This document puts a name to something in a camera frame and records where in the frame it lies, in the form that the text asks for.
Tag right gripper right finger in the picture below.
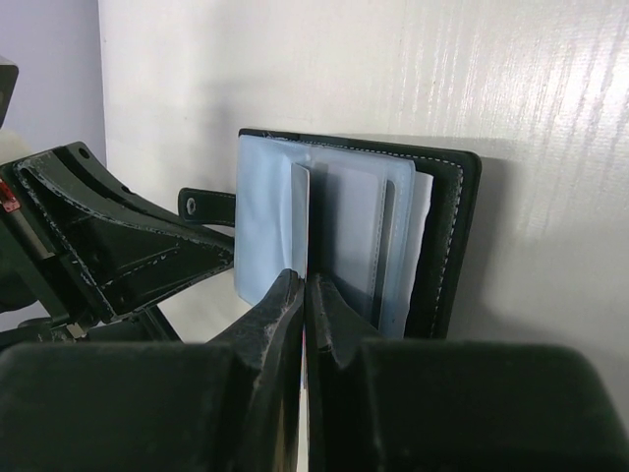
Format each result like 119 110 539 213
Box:
305 273 380 471

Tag black card holder wallet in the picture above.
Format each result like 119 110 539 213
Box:
178 129 482 338

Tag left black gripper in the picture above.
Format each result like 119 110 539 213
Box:
0 53 237 345

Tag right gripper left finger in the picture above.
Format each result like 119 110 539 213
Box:
210 269 305 471

